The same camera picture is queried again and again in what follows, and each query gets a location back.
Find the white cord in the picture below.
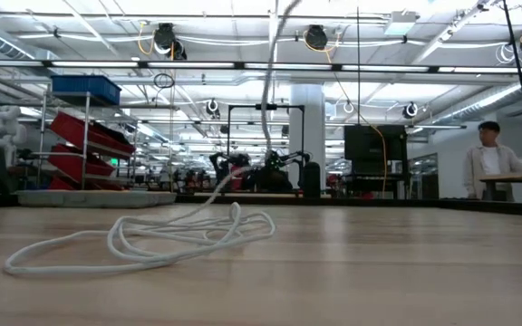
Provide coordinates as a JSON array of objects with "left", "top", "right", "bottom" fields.
[{"left": 3, "top": 0, "right": 303, "bottom": 276}]

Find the person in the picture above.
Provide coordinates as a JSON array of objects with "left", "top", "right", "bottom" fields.
[
  {"left": 463, "top": 120, "right": 522, "bottom": 201},
  {"left": 256, "top": 167, "right": 294, "bottom": 194}
]

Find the long ceiling light strip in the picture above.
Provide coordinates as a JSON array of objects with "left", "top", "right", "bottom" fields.
[{"left": 0, "top": 58, "right": 522, "bottom": 74}]

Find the red slanted storage bin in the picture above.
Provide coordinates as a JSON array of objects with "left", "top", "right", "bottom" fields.
[
  {"left": 46, "top": 143, "right": 117, "bottom": 180},
  {"left": 51, "top": 111, "right": 136, "bottom": 158},
  {"left": 48, "top": 175, "right": 124, "bottom": 191}
]

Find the white ceiling box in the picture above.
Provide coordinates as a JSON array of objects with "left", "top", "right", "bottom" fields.
[{"left": 383, "top": 11, "right": 420, "bottom": 36}]

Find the black background station frame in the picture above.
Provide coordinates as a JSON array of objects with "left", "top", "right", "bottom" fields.
[{"left": 226, "top": 102, "right": 306, "bottom": 194}]

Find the black cylindrical bin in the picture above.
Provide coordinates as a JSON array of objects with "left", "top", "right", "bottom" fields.
[{"left": 302, "top": 161, "right": 323, "bottom": 199}]

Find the black monitor on stand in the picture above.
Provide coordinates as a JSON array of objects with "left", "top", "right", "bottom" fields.
[{"left": 343, "top": 124, "right": 410, "bottom": 199}]

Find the wooden background table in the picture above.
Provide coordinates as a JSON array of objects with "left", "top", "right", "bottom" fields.
[{"left": 478, "top": 169, "right": 522, "bottom": 203}]

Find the metal bin rack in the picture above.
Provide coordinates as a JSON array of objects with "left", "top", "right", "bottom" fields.
[{"left": 34, "top": 90, "right": 140, "bottom": 191}]

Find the blue bin on rack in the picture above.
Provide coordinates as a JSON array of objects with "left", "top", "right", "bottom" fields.
[{"left": 51, "top": 74, "right": 122, "bottom": 106}]

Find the white robot figure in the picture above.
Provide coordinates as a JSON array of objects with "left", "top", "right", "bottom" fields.
[{"left": 0, "top": 105, "right": 29, "bottom": 169}]

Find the yellow hanging cable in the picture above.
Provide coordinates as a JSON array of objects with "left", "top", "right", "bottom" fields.
[{"left": 303, "top": 29, "right": 388, "bottom": 194}]

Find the grey plastic tool case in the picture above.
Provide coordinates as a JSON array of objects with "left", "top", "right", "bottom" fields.
[{"left": 14, "top": 188, "right": 179, "bottom": 209}]

